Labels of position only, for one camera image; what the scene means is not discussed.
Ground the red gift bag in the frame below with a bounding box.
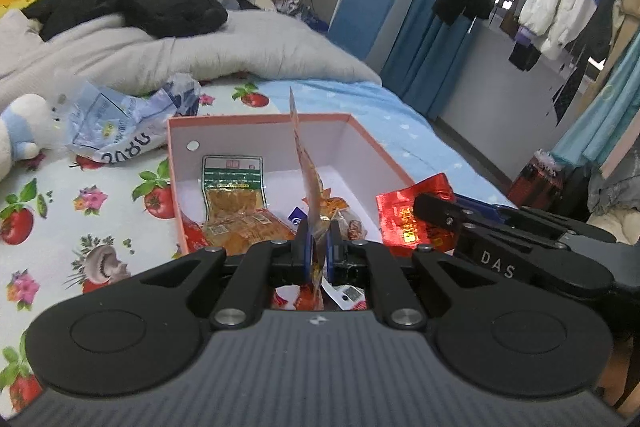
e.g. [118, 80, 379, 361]
[507, 149, 566, 210]

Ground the orange snack packet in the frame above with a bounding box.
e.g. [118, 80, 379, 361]
[319, 196, 350, 223]
[289, 86, 332, 293]

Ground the crumpled clear plastic bag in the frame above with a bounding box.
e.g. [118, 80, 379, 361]
[52, 72, 202, 165]

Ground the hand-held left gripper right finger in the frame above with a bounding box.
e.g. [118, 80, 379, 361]
[327, 221, 532, 330]

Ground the clear brown snack packet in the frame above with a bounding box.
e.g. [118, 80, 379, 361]
[334, 217, 369, 243]

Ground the beige hanging coat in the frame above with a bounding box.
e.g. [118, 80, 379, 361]
[600, 0, 640, 178]

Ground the black clothes pile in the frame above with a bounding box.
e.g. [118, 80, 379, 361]
[22, 0, 228, 42]

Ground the grey quilt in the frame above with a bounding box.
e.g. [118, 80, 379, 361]
[0, 9, 383, 108]

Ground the deep orange cardboard box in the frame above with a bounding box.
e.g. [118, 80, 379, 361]
[166, 113, 416, 258]

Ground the white and blue plush toy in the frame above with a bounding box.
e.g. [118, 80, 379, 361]
[0, 93, 63, 182]

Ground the silver printed snack packet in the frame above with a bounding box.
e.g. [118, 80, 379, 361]
[322, 279, 369, 311]

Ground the dark red snack packet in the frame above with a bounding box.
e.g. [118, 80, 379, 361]
[181, 213, 207, 254]

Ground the green label tofu snack packet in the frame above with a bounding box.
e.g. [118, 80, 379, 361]
[201, 155, 297, 254]

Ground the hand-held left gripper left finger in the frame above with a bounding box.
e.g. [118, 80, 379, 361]
[85, 219, 317, 329]

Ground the grey fabric pile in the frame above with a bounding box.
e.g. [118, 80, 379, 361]
[587, 167, 640, 228]

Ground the red foil snack packet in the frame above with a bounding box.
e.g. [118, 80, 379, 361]
[376, 173, 457, 258]

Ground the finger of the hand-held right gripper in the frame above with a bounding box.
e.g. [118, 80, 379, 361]
[413, 192, 482, 254]
[452, 195, 617, 245]

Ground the light teal hanging garment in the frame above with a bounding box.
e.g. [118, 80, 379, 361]
[550, 32, 640, 168]

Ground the floral printed mat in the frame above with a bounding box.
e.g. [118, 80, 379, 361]
[0, 79, 281, 413]

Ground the blue curtain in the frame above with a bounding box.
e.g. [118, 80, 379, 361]
[380, 0, 483, 118]

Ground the blue padded board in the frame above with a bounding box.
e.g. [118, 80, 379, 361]
[327, 0, 398, 60]

